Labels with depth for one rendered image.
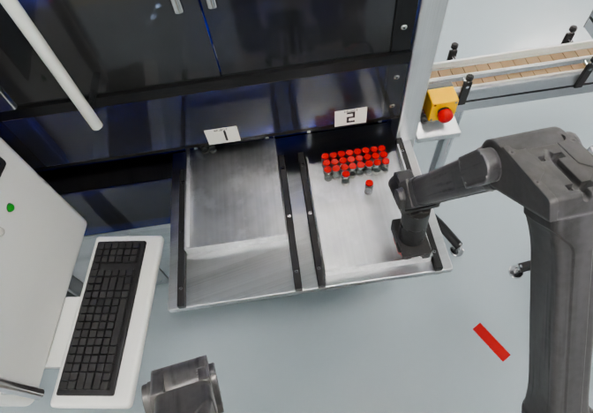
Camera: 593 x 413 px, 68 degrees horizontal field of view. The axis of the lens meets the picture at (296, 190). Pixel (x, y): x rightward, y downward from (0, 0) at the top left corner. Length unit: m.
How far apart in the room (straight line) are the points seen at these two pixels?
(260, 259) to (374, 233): 0.30
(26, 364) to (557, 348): 1.08
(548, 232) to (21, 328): 1.08
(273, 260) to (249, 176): 0.27
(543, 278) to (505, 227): 1.75
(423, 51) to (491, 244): 1.32
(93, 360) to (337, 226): 0.68
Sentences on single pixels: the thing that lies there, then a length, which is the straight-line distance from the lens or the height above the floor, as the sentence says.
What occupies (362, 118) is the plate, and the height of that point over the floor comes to 1.01.
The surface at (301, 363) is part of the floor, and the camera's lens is 1.95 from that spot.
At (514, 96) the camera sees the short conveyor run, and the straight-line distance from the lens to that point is 1.52.
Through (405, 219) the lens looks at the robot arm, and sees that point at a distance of 0.95.
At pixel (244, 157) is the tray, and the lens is 1.30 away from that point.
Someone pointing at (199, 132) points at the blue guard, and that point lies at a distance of 1.18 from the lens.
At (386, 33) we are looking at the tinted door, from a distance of 1.04.
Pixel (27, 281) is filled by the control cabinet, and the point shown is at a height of 0.97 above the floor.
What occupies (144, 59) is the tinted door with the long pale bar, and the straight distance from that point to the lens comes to 1.03.
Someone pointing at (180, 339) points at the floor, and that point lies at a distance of 2.07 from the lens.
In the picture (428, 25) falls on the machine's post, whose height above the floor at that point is 1.28.
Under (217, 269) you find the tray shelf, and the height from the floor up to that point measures 0.88.
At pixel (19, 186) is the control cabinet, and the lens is 1.20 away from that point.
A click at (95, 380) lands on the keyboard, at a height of 0.83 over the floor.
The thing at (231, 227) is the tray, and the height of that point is 0.88.
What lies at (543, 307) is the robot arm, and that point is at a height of 1.42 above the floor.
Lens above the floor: 1.91
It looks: 58 degrees down
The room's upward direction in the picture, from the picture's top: 8 degrees counter-clockwise
